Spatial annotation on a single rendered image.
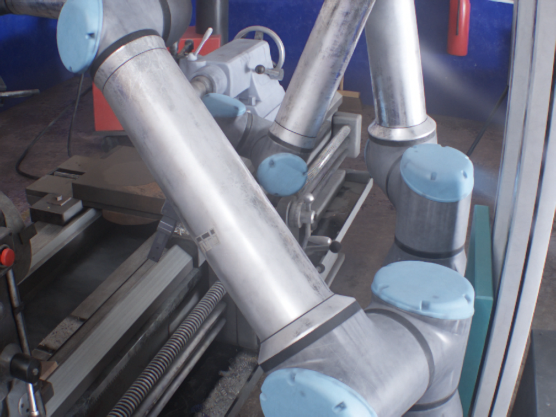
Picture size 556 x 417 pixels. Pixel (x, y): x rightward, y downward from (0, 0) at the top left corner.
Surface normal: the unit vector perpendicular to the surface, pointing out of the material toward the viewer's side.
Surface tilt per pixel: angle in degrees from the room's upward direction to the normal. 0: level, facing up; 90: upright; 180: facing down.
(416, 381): 77
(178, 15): 81
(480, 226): 0
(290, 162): 95
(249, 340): 90
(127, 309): 36
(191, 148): 50
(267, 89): 66
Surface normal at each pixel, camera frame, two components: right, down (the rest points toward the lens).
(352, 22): 0.31, 0.45
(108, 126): 0.03, 0.42
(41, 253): 0.72, -0.49
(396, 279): 0.07, -0.93
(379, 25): -0.48, 0.46
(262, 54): 0.94, 0.02
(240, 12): -0.31, 0.40
